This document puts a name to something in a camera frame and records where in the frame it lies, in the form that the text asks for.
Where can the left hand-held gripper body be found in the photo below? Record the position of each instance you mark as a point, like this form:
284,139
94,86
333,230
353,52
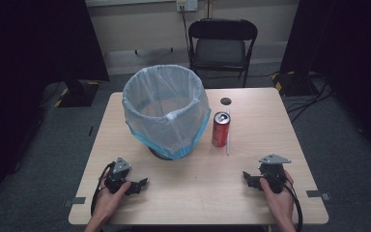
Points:
117,175

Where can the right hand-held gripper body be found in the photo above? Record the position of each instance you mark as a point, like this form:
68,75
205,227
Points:
273,175

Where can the black trash bin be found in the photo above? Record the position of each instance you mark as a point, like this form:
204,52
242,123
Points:
157,154

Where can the red drink can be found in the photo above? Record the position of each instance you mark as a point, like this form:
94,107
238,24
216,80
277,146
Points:
220,132

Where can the trash bin with blue liner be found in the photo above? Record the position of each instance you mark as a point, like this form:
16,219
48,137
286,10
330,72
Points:
170,129

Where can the person's right hand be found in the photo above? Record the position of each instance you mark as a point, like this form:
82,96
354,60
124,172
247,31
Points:
281,204

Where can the person's left hand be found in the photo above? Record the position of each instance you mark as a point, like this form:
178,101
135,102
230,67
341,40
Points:
106,204

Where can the grey tape strip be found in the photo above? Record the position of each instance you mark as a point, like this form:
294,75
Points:
317,194
75,201

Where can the black table grommet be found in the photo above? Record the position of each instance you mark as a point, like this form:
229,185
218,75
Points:
225,101

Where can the black stand base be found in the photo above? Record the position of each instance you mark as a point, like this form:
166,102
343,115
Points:
79,95
294,84

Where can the black folding chair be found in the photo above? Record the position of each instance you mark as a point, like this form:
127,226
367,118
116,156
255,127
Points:
220,51

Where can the black curtain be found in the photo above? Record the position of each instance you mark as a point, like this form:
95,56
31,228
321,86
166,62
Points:
29,64
351,48

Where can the white wall outlet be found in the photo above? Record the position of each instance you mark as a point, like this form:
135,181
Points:
187,5

